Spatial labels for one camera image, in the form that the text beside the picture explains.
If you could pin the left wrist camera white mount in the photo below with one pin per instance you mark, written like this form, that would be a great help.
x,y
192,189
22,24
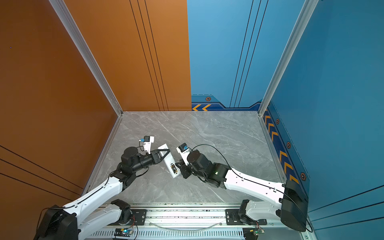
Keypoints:
x,y
145,143

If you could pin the right aluminium corner post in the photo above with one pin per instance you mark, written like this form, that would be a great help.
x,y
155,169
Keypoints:
x,y
292,43

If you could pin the left aluminium corner post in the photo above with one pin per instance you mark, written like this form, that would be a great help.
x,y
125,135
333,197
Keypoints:
x,y
74,32

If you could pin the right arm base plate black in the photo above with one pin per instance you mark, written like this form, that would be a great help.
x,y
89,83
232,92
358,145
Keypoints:
x,y
235,217

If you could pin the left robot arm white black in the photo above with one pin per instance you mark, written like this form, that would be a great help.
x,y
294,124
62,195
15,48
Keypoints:
x,y
57,225

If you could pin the aluminium corner post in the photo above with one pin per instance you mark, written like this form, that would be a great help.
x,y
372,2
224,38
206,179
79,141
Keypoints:
x,y
292,43
74,32

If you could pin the circuit board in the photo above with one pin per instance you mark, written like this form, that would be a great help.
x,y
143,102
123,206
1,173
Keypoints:
x,y
123,233
252,233

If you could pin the white remote control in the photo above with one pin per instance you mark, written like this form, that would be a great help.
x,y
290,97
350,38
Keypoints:
x,y
169,160

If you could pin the white slotted cable duct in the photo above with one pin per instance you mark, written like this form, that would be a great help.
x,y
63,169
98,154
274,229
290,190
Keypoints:
x,y
161,234

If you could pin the left circuit board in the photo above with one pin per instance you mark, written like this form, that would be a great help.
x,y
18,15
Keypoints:
x,y
123,233

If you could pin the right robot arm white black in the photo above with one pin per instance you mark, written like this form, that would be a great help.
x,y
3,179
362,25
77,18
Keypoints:
x,y
276,201

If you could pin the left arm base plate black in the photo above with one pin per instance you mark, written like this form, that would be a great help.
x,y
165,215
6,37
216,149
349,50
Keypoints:
x,y
136,216

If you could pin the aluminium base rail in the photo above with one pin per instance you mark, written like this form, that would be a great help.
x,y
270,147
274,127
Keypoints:
x,y
186,216

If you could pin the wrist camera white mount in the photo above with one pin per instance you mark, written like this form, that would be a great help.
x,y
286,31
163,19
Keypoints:
x,y
184,151
145,143

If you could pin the black AAA battery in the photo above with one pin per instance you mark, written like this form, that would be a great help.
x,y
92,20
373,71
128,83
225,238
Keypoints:
x,y
174,169

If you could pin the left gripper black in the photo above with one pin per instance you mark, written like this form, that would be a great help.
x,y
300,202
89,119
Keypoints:
x,y
155,157

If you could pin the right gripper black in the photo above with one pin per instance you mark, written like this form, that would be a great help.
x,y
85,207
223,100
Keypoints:
x,y
183,168

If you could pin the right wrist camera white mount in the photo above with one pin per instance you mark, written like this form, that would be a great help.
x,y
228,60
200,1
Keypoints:
x,y
184,151

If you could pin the right circuit board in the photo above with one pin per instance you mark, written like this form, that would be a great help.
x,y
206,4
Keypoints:
x,y
252,233

